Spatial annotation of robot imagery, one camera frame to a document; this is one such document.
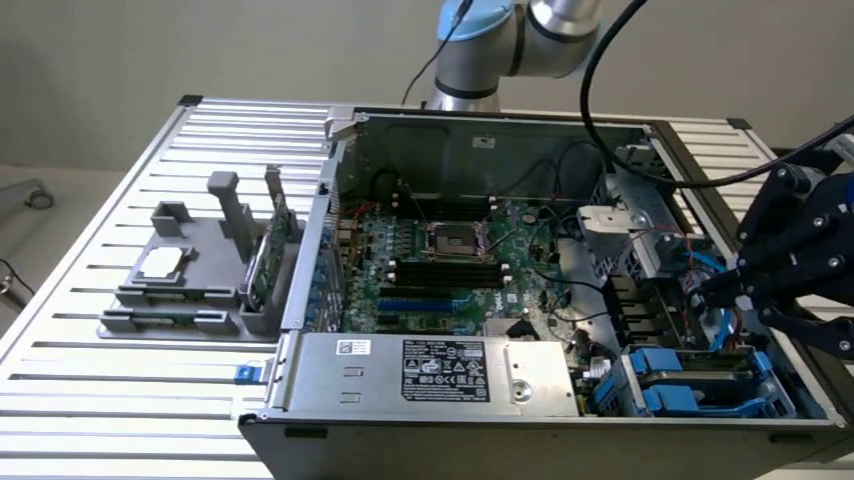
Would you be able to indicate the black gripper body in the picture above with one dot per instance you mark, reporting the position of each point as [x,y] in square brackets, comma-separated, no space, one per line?
[831,240]

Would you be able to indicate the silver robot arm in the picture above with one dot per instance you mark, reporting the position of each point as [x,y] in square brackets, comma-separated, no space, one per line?
[528,45]

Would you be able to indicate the metal disk bay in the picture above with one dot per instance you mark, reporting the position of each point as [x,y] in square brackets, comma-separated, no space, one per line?
[624,235]

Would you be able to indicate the blue disk caddy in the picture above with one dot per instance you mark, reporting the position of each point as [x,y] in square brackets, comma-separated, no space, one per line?
[654,360]
[671,398]

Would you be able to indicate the black table corner cap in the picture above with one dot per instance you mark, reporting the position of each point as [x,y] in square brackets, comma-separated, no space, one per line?
[739,123]
[190,100]

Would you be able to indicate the green motherboard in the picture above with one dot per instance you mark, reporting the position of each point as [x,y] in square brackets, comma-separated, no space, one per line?
[528,260]

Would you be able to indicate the silver chipset heat sink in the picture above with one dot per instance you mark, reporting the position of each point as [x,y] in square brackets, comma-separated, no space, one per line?
[500,328]

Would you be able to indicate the CPU socket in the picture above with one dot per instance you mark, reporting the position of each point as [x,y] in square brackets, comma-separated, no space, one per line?
[458,240]

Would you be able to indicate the black RAM slot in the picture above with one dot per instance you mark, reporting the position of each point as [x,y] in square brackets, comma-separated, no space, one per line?
[449,270]
[452,283]
[448,263]
[450,276]

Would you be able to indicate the black expansion slot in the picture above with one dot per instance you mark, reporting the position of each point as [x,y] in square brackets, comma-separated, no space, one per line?
[414,292]

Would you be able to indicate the black printed label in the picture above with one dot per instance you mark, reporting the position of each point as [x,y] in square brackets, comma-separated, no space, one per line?
[445,370]

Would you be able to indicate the blue expansion slot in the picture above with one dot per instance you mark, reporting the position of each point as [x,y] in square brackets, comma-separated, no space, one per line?
[414,304]

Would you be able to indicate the open PC case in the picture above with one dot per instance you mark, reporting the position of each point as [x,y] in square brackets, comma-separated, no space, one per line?
[468,445]

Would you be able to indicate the silver power supply unit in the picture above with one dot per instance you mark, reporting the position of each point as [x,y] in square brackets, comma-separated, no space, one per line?
[374,380]

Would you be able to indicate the small white label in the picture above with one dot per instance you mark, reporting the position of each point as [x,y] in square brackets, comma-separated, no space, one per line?
[353,347]

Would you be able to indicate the green graphics card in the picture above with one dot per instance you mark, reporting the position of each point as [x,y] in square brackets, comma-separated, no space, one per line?
[270,260]

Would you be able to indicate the blue table clip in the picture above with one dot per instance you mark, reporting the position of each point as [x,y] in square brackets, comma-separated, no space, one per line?
[246,373]

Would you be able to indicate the grey parts rack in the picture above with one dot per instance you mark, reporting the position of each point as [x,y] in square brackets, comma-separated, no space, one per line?
[201,235]

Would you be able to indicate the green RAM stick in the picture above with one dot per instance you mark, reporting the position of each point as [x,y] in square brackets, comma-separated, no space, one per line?
[177,294]

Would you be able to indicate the CPU chip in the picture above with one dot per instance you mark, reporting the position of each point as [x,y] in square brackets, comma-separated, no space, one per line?
[162,262]

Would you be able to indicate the caster wheel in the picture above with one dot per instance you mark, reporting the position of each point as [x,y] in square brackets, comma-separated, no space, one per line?
[39,196]

